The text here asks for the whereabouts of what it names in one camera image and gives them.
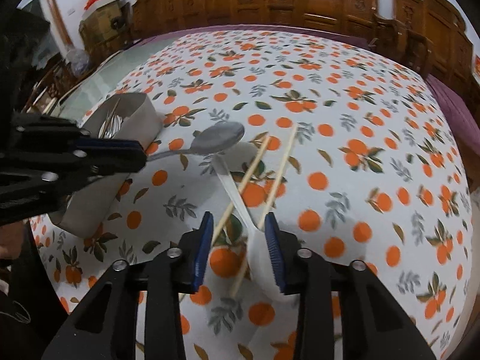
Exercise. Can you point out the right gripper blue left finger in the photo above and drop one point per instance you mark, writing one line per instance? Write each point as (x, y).
(203, 250)

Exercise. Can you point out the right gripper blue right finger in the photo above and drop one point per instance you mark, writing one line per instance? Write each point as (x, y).
(275, 239)

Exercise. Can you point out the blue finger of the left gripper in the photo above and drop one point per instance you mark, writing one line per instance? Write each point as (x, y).
(107, 157)

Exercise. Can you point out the stainless steel fork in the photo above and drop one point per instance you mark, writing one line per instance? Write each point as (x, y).
(112, 123)

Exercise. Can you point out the stainless steel spoon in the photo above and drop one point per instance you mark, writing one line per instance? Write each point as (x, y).
(212, 140)

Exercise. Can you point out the person's left hand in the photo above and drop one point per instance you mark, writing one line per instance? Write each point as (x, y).
(11, 240)

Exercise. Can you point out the grey rectangular utensil tray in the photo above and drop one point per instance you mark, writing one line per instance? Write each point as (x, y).
(85, 209)

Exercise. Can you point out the light bamboo chopstick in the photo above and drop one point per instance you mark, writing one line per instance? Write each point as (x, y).
(268, 205)
(242, 186)

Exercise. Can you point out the small wooden chair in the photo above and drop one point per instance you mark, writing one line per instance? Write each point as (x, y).
(50, 89)

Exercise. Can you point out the orange-print white tablecloth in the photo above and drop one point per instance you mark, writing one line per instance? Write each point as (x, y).
(348, 149)

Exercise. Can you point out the stacked cardboard boxes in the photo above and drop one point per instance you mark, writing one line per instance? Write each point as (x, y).
(104, 28)

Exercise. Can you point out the carved wooden bench back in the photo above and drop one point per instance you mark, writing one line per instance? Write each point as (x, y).
(347, 17)

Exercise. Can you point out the carved wooden armchair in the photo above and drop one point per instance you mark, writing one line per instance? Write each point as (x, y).
(435, 20)

